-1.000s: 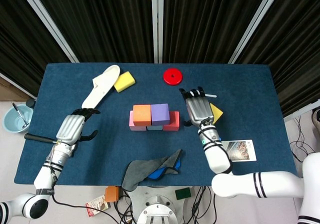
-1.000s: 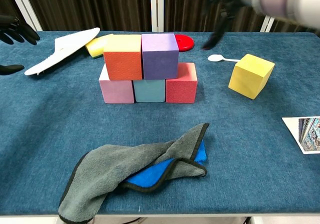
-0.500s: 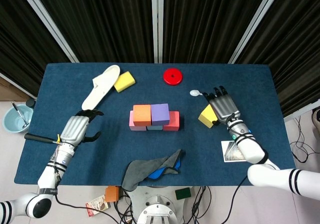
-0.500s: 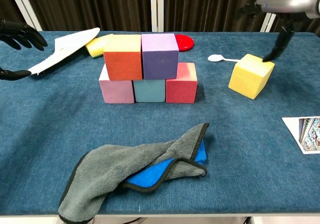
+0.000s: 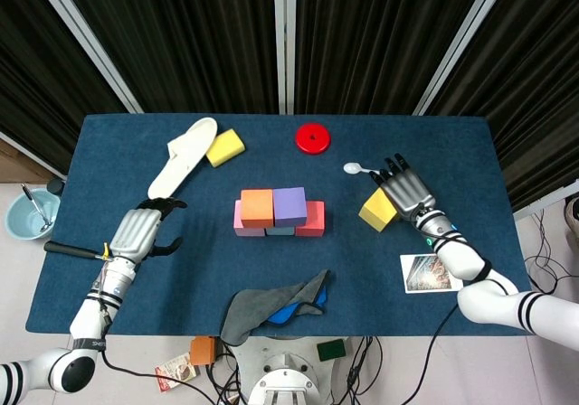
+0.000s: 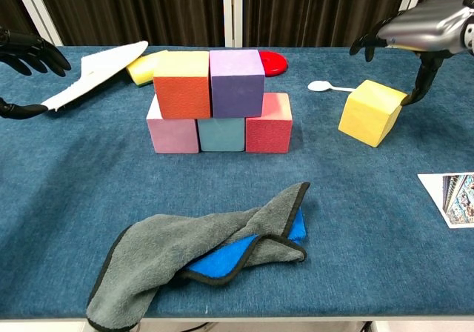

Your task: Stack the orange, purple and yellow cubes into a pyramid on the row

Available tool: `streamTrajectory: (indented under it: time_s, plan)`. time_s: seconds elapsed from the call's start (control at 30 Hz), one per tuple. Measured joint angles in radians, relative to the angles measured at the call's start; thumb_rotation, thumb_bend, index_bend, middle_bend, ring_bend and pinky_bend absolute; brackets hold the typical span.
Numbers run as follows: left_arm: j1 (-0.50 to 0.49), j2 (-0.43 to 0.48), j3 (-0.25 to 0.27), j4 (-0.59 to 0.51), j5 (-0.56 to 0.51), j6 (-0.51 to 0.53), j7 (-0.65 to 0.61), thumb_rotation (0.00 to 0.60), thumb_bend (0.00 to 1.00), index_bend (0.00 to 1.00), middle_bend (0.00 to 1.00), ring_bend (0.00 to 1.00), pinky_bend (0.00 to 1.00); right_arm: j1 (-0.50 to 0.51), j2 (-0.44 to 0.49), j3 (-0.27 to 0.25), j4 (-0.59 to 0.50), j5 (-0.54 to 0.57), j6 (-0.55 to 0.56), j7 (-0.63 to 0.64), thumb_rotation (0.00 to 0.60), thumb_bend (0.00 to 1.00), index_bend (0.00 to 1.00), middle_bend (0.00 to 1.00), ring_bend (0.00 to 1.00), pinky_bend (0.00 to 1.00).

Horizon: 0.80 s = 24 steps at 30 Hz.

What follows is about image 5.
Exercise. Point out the metal spoon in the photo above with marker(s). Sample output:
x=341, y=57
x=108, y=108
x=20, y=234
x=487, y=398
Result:
x=47, y=227

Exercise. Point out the white round device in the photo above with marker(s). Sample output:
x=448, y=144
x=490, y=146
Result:
x=573, y=217

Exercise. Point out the light blue bowl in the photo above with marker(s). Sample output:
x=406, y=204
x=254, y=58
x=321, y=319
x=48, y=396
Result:
x=20, y=224

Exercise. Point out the pink foam cube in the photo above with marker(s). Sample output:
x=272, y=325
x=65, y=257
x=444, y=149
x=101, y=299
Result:
x=248, y=232

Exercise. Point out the orange box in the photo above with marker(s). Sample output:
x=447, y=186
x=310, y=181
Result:
x=203, y=351

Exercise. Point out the purple foam cube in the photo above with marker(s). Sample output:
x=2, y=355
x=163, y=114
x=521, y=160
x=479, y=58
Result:
x=289, y=204

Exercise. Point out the white plastic spoon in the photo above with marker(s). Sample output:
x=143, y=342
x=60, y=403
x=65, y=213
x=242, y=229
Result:
x=351, y=168

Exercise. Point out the brown cardboard box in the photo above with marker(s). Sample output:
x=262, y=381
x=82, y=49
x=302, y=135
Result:
x=18, y=167

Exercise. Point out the red round disc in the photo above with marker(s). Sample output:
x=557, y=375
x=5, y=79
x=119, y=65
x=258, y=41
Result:
x=313, y=139

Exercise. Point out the orange foam cube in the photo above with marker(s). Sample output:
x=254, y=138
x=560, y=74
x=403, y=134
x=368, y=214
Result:
x=257, y=206

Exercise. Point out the grey and blue cloth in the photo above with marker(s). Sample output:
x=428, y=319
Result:
x=258, y=305

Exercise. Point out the blue table cover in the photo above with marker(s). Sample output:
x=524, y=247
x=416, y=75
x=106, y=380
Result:
x=203, y=251

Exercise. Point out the light blue foam cube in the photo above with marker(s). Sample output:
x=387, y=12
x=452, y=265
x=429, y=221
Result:
x=280, y=231

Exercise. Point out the dark pleated curtain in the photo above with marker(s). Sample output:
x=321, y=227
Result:
x=375, y=39
x=543, y=84
x=181, y=39
x=27, y=61

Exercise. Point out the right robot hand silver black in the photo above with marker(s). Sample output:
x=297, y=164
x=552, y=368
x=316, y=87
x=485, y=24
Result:
x=407, y=192

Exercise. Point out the yellow foam cube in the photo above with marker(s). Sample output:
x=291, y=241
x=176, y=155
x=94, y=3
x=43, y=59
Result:
x=375, y=213

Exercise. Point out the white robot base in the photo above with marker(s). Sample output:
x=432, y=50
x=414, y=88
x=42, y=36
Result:
x=285, y=378

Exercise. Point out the printed photo card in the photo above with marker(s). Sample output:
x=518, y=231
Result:
x=420, y=276

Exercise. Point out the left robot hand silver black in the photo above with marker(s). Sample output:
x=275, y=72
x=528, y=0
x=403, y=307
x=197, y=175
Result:
x=133, y=233

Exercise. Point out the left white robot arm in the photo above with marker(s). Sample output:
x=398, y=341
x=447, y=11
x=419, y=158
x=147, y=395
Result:
x=90, y=319

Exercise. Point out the red foam cube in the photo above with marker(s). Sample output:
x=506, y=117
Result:
x=314, y=217

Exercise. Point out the black round cap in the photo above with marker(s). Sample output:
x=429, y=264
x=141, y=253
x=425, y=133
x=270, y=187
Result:
x=56, y=186

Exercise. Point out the white screen base rail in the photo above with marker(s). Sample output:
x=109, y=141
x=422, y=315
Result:
x=547, y=201
x=27, y=149

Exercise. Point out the dark green block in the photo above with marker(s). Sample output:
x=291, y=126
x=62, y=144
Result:
x=331, y=351

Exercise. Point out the white frame post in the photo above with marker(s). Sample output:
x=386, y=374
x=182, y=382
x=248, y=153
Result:
x=465, y=39
x=284, y=39
x=86, y=39

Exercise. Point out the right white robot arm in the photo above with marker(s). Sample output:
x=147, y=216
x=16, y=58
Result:
x=497, y=307

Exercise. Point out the printed paper packet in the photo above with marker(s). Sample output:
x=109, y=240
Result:
x=174, y=374

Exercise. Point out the yellow green sponge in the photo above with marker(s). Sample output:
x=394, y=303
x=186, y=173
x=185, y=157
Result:
x=224, y=148

